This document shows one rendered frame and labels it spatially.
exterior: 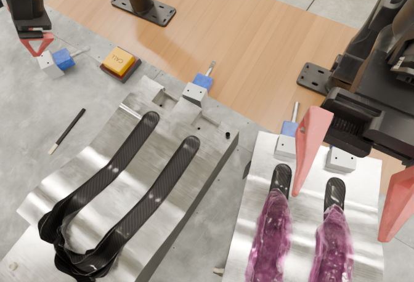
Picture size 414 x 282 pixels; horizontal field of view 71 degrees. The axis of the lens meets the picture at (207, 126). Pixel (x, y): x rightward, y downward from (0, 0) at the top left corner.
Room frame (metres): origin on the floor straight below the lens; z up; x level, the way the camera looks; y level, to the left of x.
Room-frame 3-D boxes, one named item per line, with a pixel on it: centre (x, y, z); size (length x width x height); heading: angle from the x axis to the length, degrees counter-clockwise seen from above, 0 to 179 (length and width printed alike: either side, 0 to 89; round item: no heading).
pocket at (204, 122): (0.24, 0.00, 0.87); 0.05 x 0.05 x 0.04; 46
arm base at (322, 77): (0.31, -0.34, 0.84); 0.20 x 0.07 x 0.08; 51
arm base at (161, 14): (0.69, 0.12, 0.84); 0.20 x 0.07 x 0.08; 51
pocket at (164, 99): (0.32, 0.08, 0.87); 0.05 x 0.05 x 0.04; 46
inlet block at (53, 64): (0.53, 0.34, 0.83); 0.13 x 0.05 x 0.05; 108
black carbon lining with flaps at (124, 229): (0.12, 0.18, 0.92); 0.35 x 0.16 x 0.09; 136
